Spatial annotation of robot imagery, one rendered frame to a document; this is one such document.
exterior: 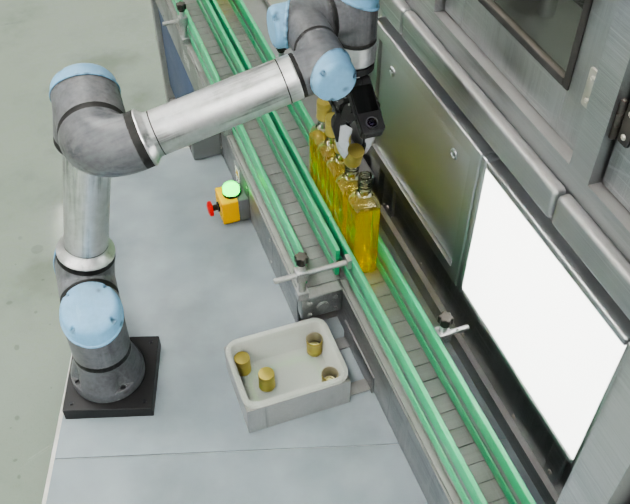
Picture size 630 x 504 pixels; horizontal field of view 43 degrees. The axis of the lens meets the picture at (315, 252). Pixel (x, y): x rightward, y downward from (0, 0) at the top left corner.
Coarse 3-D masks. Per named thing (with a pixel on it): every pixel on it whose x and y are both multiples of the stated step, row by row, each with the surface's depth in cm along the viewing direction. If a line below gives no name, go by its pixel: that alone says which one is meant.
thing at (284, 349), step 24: (264, 336) 169; (288, 336) 172; (264, 360) 173; (288, 360) 173; (312, 360) 173; (336, 360) 165; (240, 384) 160; (288, 384) 169; (312, 384) 169; (336, 384) 161
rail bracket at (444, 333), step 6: (444, 312) 151; (438, 318) 151; (444, 318) 150; (450, 318) 150; (444, 324) 150; (450, 324) 151; (438, 330) 153; (444, 330) 152; (450, 330) 154; (456, 330) 155; (462, 330) 155; (444, 336) 153; (450, 336) 154; (444, 342) 154
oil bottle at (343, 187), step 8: (336, 184) 167; (344, 184) 165; (352, 184) 164; (336, 192) 169; (344, 192) 165; (336, 200) 170; (344, 200) 166; (336, 208) 172; (344, 208) 168; (336, 216) 173; (344, 216) 169; (344, 224) 171; (344, 232) 173
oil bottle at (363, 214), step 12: (372, 192) 162; (348, 204) 164; (360, 204) 161; (372, 204) 161; (348, 216) 167; (360, 216) 162; (372, 216) 163; (348, 228) 169; (360, 228) 165; (372, 228) 166; (348, 240) 171; (360, 240) 167; (372, 240) 169; (360, 252) 170; (372, 252) 171; (360, 264) 173; (372, 264) 174
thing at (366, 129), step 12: (360, 84) 146; (348, 96) 147; (360, 96) 145; (372, 96) 146; (360, 108) 145; (372, 108) 145; (360, 120) 144; (372, 120) 144; (360, 132) 145; (372, 132) 144
